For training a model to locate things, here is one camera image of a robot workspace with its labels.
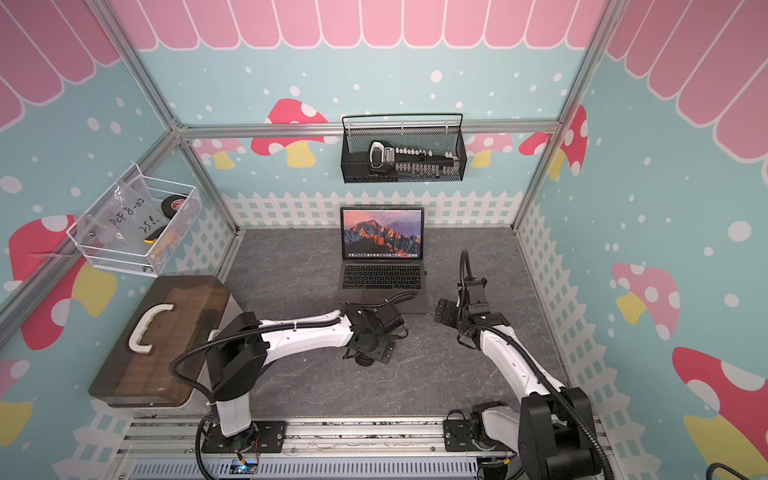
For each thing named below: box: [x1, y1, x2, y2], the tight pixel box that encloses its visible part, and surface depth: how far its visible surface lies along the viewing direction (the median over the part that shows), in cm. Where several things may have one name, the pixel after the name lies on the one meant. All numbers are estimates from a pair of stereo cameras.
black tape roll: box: [161, 194, 187, 219], surface depth 81 cm
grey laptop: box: [338, 207, 428, 314], surface depth 108 cm
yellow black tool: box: [144, 225, 167, 244], surface depth 67 cm
